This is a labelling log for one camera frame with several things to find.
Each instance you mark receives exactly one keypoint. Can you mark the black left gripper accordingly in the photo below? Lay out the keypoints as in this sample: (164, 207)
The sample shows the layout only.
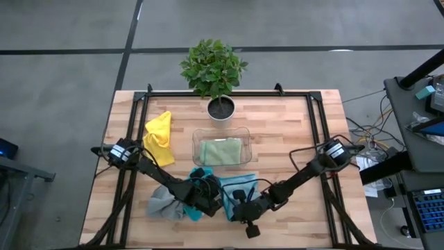
(208, 191)

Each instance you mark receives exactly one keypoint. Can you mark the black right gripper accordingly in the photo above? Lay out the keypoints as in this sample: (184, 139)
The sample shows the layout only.
(251, 208)

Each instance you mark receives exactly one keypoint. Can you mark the teal microfiber towel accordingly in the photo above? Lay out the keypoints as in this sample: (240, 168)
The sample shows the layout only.
(192, 213)

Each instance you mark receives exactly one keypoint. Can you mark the light blue microfiber towel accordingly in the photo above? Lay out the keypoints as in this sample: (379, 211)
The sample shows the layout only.
(243, 182)

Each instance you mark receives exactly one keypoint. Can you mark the pale green microfiber towel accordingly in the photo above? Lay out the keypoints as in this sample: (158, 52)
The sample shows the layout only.
(220, 152)

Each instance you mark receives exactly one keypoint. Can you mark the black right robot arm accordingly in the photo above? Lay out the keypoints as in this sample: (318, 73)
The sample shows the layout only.
(301, 173)

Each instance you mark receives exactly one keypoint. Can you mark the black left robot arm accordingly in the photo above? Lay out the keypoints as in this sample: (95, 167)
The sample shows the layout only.
(156, 172)

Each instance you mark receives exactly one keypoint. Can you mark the grey microfiber towel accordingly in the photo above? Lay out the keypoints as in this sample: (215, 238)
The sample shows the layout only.
(163, 206)

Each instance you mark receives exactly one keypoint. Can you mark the yellow microfiber towel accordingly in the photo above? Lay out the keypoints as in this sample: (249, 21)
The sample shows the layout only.
(159, 139)

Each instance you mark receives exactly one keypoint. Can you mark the clear plastic bin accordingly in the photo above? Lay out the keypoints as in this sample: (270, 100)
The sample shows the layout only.
(248, 139)

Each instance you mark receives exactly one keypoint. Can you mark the white plant pot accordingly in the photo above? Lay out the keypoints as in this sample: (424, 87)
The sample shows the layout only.
(221, 108)

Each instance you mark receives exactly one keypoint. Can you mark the green leafy plant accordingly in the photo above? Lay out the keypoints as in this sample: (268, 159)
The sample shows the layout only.
(213, 67)

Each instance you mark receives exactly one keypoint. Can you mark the white papers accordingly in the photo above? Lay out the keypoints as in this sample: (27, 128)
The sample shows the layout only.
(367, 163)

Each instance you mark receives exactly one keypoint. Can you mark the black cart crossbar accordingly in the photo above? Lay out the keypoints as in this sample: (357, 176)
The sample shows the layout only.
(381, 170)

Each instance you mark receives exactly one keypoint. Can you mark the grey equipment cart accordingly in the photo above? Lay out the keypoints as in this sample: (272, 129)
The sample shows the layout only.
(409, 149)

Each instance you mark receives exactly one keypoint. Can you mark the blue-lit keyboard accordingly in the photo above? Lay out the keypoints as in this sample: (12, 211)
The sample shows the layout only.
(430, 210)

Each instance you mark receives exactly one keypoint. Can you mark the grey side table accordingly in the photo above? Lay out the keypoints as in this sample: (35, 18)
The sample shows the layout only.
(17, 173)

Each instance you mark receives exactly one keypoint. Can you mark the black device with blue light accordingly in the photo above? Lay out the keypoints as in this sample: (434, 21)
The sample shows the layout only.
(7, 149)

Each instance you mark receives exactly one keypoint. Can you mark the dark tablet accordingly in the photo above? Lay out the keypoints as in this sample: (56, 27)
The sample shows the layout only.
(431, 128)

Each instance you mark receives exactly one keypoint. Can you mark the small teal box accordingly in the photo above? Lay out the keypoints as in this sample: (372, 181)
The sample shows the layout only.
(425, 92)

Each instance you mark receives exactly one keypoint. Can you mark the black diagonal pole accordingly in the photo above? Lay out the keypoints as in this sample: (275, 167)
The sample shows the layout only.
(423, 69)

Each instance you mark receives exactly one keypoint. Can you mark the black metal table frame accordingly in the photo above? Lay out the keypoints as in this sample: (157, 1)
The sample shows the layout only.
(260, 93)

